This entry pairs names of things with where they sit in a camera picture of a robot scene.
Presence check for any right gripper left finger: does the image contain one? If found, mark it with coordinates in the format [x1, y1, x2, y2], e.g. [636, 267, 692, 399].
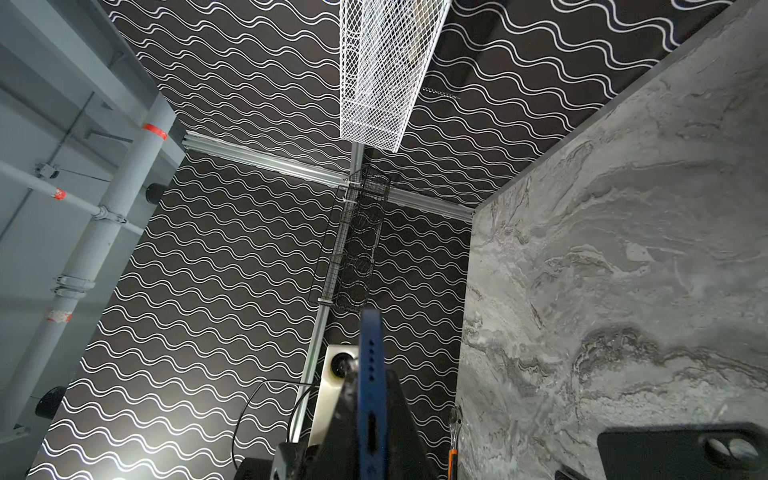
[272, 359, 366, 479]

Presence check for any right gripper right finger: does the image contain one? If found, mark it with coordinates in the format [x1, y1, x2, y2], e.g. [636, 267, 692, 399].
[386, 370, 437, 480]

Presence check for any blue phone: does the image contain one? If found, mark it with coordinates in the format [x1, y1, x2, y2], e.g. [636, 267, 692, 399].
[357, 309, 388, 479]

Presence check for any black phone case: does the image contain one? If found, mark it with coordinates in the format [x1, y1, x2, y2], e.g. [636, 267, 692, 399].
[597, 423, 767, 479]

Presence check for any grey ceiling pipe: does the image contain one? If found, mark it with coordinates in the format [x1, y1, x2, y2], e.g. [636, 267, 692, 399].
[1, 94, 176, 441]

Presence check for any white mesh basket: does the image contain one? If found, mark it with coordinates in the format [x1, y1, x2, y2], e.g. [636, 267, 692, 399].
[339, 0, 451, 153]

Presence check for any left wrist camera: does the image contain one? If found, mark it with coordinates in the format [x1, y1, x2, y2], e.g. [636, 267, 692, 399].
[308, 344, 359, 446]

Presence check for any black wire basket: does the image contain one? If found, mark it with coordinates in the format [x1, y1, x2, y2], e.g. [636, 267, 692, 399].
[308, 164, 391, 312]

